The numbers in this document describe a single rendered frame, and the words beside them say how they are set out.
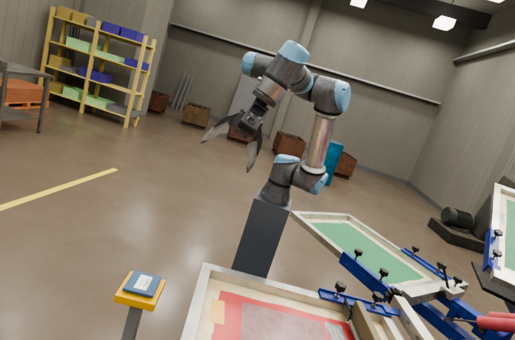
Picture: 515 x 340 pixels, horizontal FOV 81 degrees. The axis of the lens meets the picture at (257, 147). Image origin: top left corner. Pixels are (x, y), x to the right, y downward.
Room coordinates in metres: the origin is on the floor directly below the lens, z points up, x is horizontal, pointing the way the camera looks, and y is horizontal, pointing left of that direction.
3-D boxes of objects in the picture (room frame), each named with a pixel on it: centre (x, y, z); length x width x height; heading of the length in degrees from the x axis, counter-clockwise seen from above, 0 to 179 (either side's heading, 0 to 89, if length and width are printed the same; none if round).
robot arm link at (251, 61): (1.15, -0.02, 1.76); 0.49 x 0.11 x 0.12; 155
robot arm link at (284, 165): (1.45, -0.16, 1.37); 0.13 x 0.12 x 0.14; 65
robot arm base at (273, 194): (1.45, -0.16, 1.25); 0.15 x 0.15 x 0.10
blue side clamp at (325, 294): (1.12, -0.56, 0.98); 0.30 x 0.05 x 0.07; 94
